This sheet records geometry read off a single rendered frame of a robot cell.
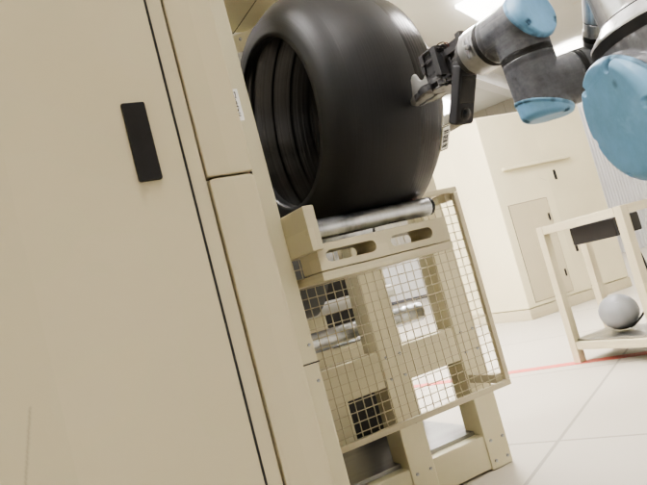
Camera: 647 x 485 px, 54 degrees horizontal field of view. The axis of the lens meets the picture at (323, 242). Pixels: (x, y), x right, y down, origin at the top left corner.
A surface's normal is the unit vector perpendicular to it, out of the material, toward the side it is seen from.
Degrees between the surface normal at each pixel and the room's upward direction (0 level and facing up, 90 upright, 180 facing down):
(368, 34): 73
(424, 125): 114
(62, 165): 90
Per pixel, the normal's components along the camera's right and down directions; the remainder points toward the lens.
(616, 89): -0.92, 0.39
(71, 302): 0.44, -0.18
